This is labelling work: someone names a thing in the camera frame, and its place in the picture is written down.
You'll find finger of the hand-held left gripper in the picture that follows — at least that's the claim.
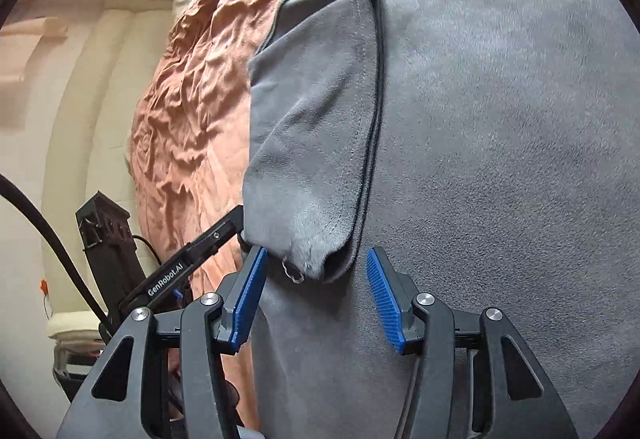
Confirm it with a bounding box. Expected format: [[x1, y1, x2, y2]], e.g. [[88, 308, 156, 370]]
[[187, 205, 247, 270]]

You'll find cream upholstered headboard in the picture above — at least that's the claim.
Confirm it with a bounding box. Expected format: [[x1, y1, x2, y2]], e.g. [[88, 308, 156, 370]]
[[42, 0, 176, 370]]

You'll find grey t-shirt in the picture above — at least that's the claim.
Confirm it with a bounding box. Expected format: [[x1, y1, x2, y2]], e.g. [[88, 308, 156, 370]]
[[241, 0, 640, 439]]

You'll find black braided cable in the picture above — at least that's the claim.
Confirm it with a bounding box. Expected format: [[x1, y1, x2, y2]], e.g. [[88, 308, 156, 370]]
[[0, 173, 113, 335]]

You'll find brown blanket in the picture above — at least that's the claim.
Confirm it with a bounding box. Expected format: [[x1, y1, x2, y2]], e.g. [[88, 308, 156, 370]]
[[127, 0, 335, 427]]

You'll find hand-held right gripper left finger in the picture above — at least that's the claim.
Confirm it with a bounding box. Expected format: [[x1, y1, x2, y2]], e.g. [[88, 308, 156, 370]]
[[55, 246, 269, 439]]

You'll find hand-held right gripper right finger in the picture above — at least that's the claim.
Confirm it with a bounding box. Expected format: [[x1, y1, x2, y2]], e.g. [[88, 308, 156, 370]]
[[366, 247, 581, 439]]

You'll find cream hanging cloth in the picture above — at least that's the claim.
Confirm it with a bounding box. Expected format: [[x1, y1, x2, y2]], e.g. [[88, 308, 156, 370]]
[[0, 16, 68, 130]]

